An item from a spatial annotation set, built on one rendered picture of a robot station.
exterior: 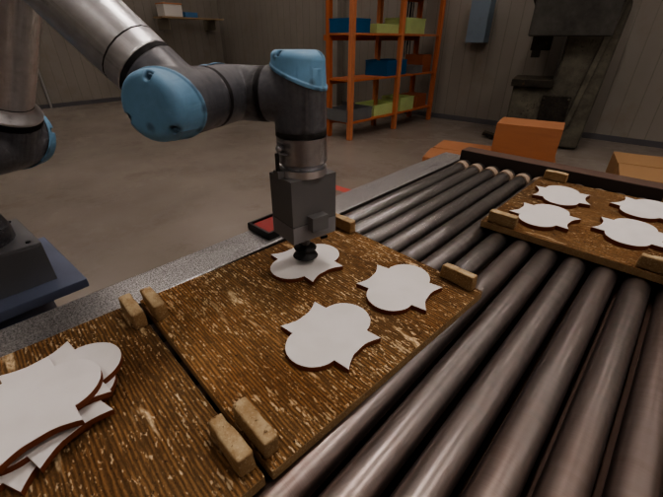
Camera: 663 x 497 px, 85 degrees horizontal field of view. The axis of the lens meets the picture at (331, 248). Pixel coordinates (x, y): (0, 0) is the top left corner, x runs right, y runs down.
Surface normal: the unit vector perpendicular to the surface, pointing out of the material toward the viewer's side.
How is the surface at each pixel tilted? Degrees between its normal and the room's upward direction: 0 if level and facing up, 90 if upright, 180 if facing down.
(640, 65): 90
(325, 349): 0
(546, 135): 90
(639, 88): 90
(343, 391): 0
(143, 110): 89
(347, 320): 0
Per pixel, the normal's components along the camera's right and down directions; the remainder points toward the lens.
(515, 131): -0.52, 0.43
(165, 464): 0.00, -0.86
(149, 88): -0.28, 0.46
